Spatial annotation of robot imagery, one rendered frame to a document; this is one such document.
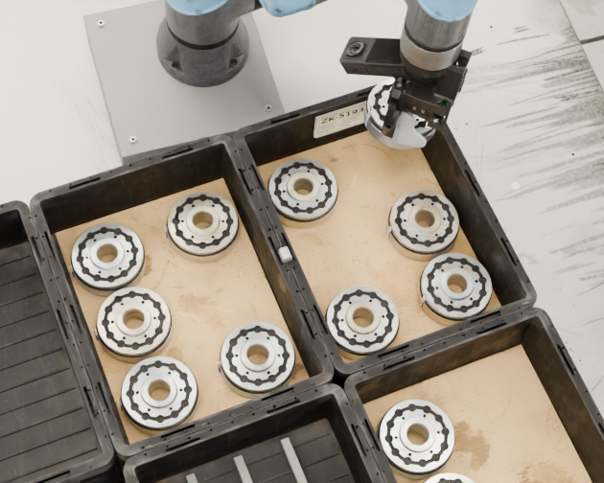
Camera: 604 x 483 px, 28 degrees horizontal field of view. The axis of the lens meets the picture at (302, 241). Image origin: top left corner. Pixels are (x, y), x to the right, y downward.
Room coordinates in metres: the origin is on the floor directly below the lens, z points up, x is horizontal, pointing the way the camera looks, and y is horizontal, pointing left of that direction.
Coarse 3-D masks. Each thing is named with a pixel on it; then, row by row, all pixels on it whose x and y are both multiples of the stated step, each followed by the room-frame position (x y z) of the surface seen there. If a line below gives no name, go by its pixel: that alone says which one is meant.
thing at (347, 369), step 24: (360, 96) 0.97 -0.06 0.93; (288, 120) 0.92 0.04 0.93; (240, 144) 0.87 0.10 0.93; (456, 144) 0.91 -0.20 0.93; (264, 192) 0.79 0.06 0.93; (480, 192) 0.84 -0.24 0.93; (288, 240) 0.73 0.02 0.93; (504, 240) 0.77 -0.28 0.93; (528, 288) 0.70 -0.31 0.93; (312, 312) 0.62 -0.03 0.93; (504, 312) 0.66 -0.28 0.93; (432, 336) 0.61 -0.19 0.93; (336, 360) 0.56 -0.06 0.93; (360, 360) 0.56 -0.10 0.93; (384, 360) 0.57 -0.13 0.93
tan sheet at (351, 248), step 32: (288, 160) 0.91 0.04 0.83; (320, 160) 0.91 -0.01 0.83; (352, 160) 0.92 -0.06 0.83; (384, 160) 0.93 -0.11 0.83; (416, 160) 0.94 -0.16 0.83; (352, 192) 0.87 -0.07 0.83; (384, 192) 0.87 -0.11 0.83; (320, 224) 0.81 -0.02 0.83; (352, 224) 0.81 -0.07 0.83; (384, 224) 0.82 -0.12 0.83; (320, 256) 0.75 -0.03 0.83; (352, 256) 0.76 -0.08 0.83; (384, 256) 0.77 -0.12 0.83; (320, 288) 0.70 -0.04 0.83; (384, 288) 0.72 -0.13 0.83; (416, 288) 0.72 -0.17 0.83; (416, 320) 0.67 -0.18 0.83
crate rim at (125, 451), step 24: (192, 144) 0.86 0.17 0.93; (216, 144) 0.86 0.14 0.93; (120, 168) 0.80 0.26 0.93; (144, 168) 0.81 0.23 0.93; (240, 168) 0.83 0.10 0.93; (48, 192) 0.75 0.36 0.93; (72, 192) 0.76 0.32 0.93; (264, 216) 0.76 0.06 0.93; (48, 240) 0.69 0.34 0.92; (288, 264) 0.69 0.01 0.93; (288, 288) 0.65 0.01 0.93; (72, 312) 0.58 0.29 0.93; (312, 336) 0.59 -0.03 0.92; (96, 384) 0.49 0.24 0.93; (312, 384) 0.52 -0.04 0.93; (240, 408) 0.48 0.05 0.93; (120, 432) 0.43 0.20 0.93; (168, 432) 0.44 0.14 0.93; (192, 432) 0.44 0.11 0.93; (120, 456) 0.40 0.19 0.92
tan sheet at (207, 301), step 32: (192, 192) 0.83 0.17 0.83; (224, 192) 0.84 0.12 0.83; (96, 224) 0.76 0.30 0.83; (128, 224) 0.77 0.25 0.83; (160, 224) 0.77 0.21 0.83; (64, 256) 0.70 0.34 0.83; (160, 256) 0.72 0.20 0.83; (256, 256) 0.74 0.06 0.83; (160, 288) 0.67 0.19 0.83; (192, 288) 0.68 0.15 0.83; (224, 288) 0.68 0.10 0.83; (256, 288) 0.69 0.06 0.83; (192, 320) 0.63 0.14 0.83; (224, 320) 0.64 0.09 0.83; (256, 320) 0.64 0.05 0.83; (192, 352) 0.58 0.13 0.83; (224, 384) 0.54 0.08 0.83; (288, 384) 0.55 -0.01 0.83
